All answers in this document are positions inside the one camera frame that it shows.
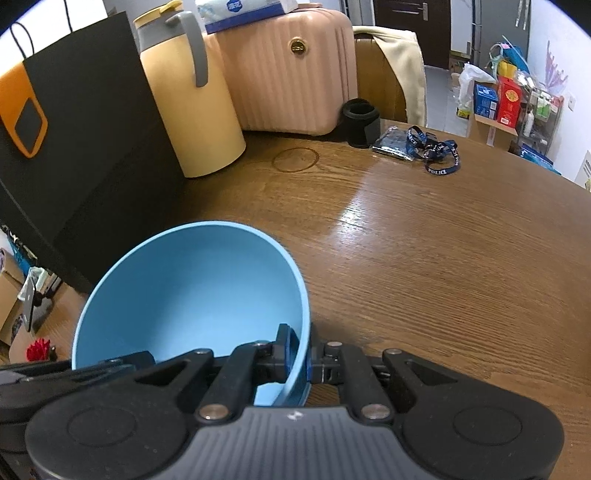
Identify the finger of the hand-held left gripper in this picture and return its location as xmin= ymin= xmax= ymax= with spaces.
xmin=71 ymin=351 xmax=155 ymax=384

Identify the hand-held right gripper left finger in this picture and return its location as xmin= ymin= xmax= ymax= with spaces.
xmin=136 ymin=323 xmax=303 ymax=423

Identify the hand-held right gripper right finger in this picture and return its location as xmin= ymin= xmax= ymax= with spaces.
xmin=306 ymin=340 xmax=462 ymax=424

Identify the deep blue bowl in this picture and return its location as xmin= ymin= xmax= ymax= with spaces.
xmin=71 ymin=220 xmax=312 ymax=409

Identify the red artificial flower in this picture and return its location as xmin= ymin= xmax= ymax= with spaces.
xmin=25 ymin=338 xmax=54 ymax=363

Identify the cardboard box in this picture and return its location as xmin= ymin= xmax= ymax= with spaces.
xmin=468 ymin=113 xmax=520 ymax=151
xmin=0 ymin=263 xmax=28 ymax=347

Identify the black paper bag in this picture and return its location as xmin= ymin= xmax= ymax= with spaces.
xmin=0 ymin=0 xmax=185 ymax=296

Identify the dark plastic packet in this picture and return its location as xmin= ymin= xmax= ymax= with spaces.
xmin=372 ymin=127 xmax=416 ymax=161

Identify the black cup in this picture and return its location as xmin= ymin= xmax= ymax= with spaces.
xmin=342 ymin=98 xmax=382 ymax=148

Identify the yellow thermos jug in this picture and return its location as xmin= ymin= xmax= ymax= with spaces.
xmin=134 ymin=0 xmax=247 ymax=178

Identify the pink suitcase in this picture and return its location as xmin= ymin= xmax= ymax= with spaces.
xmin=203 ymin=7 xmax=358 ymax=137

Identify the brown chair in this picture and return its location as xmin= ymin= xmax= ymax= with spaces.
xmin=353 ymin=25 xmax=409 ymax=123

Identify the blue flat pack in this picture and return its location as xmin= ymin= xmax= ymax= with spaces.
xmin=519 ymin=143 xmax=561 ymax=176

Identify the beige coat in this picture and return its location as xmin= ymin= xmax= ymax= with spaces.
xmin=353 ymin=25 xmax=428 ymax=129

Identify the blue box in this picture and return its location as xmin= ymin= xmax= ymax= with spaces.
xmin=473 ymin=83 xmax=499 ymax=120

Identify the white plastic bag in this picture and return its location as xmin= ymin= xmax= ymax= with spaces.
xmin=457 ymin=63 xmax=497 ymax=118

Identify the red box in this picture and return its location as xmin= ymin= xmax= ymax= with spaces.
xmin=496 ymin=76 xmax=525 ymax=127

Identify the metal storage rack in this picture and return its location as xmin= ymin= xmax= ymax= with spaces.
xmin=517 ymin=71 xmax=564 ymax=153

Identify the dark wooden door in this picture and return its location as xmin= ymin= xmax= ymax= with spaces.
xmin=373 ymin=0 xmax=451 ymax=70

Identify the white blue tissue pack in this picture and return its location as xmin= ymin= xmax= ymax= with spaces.
xmin=196 ymin=0 xmax=300 ymax=35

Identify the colourful bags pile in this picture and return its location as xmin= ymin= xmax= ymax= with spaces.
xmin=487 ymin=34 xmax=529 ymax=79

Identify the grey refrigerator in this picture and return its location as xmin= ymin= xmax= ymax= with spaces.
xmin=473 ymin=0 xmax=532 ymax=51

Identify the white folded umbrella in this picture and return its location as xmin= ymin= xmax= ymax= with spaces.
xmin=512 ymin=0 xmax=532 ymax=31

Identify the blue lanyard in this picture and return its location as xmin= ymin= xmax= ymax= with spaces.
xmin=405 ymin=126 xmax=462 ymax=176

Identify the purple wall decoration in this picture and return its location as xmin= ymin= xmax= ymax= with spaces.
xmin=544 ymin=41 xmax=566 ymax=95

